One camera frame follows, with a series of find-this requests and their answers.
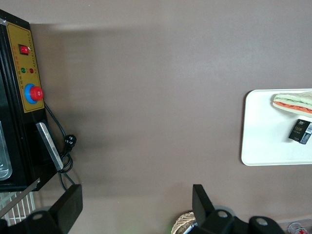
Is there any black gum box with barcode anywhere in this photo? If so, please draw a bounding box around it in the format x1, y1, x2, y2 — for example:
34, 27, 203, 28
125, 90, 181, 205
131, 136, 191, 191
289, 118, 312, 145

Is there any black power cable with plug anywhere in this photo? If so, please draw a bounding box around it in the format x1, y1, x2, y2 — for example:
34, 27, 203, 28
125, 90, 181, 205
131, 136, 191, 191
43, 101, 77, 192

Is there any red cola bottle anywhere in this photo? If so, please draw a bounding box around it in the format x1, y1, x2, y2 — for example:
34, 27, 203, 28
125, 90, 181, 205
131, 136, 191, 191
288, 221, 308, 234

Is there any wicker basket with foil trays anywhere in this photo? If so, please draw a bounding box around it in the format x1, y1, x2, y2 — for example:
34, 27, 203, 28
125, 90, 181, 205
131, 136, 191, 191
172, 211, 198, 234

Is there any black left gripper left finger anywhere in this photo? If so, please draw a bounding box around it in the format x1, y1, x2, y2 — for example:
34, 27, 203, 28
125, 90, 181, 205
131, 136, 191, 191
0, 184, 83, 234

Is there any clear plastic container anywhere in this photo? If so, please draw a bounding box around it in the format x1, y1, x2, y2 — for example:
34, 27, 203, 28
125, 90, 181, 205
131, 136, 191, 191
0, 121, 13, 181

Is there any silver metal handle bar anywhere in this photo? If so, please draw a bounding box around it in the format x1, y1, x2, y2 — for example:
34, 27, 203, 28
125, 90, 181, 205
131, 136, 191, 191
36, 121, 64, 171

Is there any triangle sandwich unwrapped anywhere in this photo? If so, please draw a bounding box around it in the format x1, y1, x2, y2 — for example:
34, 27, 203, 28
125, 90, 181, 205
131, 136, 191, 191
272, 90, 312, 118

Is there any cream plastic tray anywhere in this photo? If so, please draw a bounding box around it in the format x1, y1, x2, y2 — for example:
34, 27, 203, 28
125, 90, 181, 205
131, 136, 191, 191
240, 89, 312, 167

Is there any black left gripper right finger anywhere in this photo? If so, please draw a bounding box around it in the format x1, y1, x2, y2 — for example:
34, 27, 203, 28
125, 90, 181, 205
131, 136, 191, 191
192, 184, 287, 234

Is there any black sealing machine yellow panel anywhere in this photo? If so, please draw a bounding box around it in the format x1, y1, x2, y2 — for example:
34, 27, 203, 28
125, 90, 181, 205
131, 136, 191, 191
0, 9, 51, 192

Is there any white wire rack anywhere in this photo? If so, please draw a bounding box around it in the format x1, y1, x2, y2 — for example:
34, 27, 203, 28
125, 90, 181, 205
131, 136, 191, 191
0, 191, 37, 226

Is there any red emergency stop button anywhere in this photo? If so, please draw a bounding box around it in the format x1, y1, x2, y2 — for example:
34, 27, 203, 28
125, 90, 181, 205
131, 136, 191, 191
24, 83, 44, 104

